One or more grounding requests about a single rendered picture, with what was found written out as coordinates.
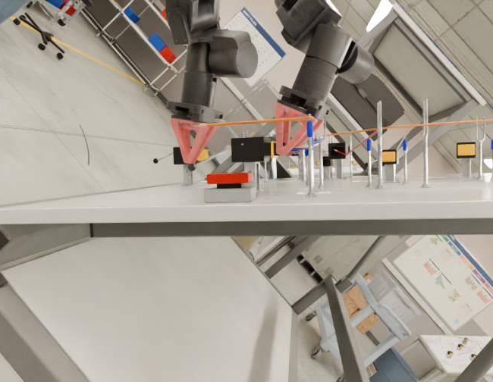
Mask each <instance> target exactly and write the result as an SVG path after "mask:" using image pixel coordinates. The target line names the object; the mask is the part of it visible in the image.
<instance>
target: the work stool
mask: <svg viewBox="0 0 493 382"><path fill-rule="evenodd" d="M75 1H76V0H70V1H69V2H68V3H67V4H66V5H65V6H64V7H63V8H62V9H61V10H60V11H59V12H58V13H57V14H56V13H55V12H54V11H53V10H52V9H51V8H50V7H48V6H47V5H45V4H44V3H42V2H40V3H42V4H44V5H45V6H46V7H47V8H49V9H50V10H51V11H53V12H54V13H55V14H56V15H55V16H54V17H53V18H51V17H50V16H49V15H48V14H47V13H46V11H45V10H44V9H43V8H42V6H41V4H40V3H39V6H40V7H41V9H43V10H44V12H45V13H46V14H47V15H48V16H49V17H50V18H51V20H50V21H49V23H50V24H51V25H53V24H54V23H56V24H57V25H59V24H58V23H57V22H56V21H57V20H58V19H59V18H60V19H61V16H62V15H63V14H64V13H65V12H66V11H67V10H68V9H69V7H70V6H72V4H73V3H75ZM81 1H82V2H83V3H84V4H85V5H87V6H88V7H89V8H90V7H91V8H92V7H93V2H92V1H91V0H81ZM24 14H25V15H26V16H27V18H28V19H29V20H30V21H31V22H32V23H31V22H29V21H28V20H26V17H25V16H24V15H21V16H19V18H20V19H21V20H22V21H23V22H25V23H27V24H28V25H29V26H31V27H32V28H33V29H35V30H36V31H38V32H39V33H40V34H41V37H42V40H43V43H44V44H46V45H47V44H48V43H47V41H48V42H51V43H52V44H53V45H54V46H55V47H56V48H57V49H59V50H60V51H61V52H62V53H63V54H64V53H65V51H64V50H63V49H62V48H61V47H60V46H58V45H57V44H56V43H55V42H54V41H53V40H52V38H51V37H53V36H54V35H53V34H52V33H48V32H45V31H42V30H41V29H40V27H39V26H38V25H37V24H36V22H35V21H34V20H33V19H32V17H31V16H30V15H29V14H28V13H27V12H25V13H24ZM61 20H62V19H61ZM62 21H63V20H62ZM13 22H14V23H15V24H16V25H19V24H20V21H19V20H18V19H17V18H15V19H14V20H13ZM63 22H64V21H63ZM64 23H65V22H64ZM65 24H66V23H65ZM66 25H67V24H66ZM59 26H60V25H59ZM67 26H68V25H67ZM60 28H62V29H63V30H65V29H64V28H63V27H61V26H60ZM68 28H69V29H70V31H71V33H70V34H72V30H71V28H70V27H69V26H68ZM65 31H66V32H68V31H67V30H65ZM68 33H69V32H68ZM50 36H51V37H50ZM38 48H39V49H41V50H45V48H46V47H45V46H44V45H43V44H42V43H40V44H39V45H38ZM62 53H60V52H59V53H58V54H57V56H58V58H59V59H62V58H63V55H62Z"/></svg>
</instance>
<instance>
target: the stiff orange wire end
mask: <svg viewBox="0 0 493 382"><path fill-rule="evenodd" d="M313 118H314V117H292V118H282V119H271V120H260V121H239V122H228V123H217V124H199V125H195V126H194V127H200V128H201V127H214V126H226V125H237V124H259V123H270V122H282V121H303V120H309V119H310V120H312V119H313Z"/></svg>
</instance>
